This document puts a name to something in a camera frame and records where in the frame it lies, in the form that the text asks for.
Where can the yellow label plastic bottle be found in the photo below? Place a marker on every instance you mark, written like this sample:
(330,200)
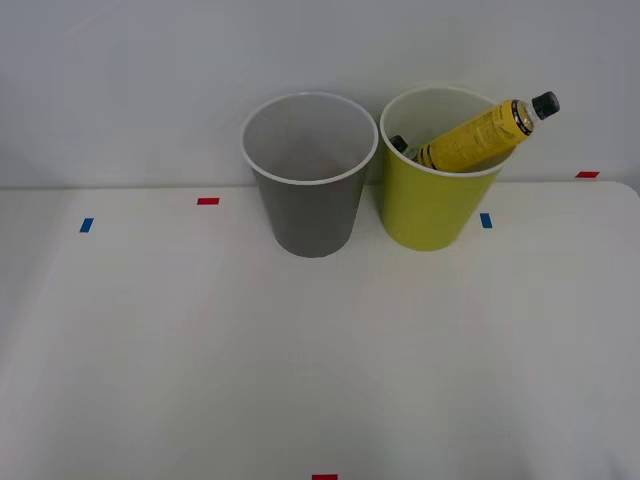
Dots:
(480,132)

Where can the small black cap bottle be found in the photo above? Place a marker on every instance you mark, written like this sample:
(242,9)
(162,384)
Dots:
(402,146)

